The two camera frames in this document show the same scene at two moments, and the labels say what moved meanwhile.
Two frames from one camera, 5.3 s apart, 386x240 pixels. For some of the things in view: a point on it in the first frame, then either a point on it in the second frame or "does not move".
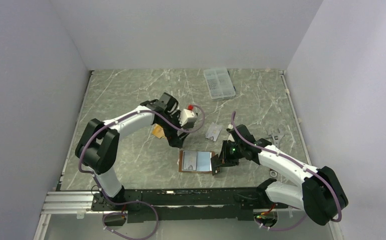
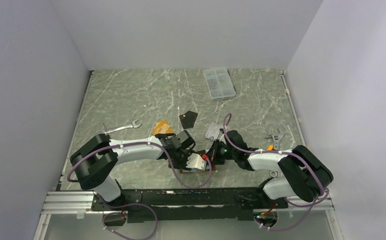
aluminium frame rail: x=76 y=203 does not move
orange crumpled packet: x=158 y=131 does not move
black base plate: x=148 y=206 does not move
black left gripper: x=173 y=139 → x=183 y=165
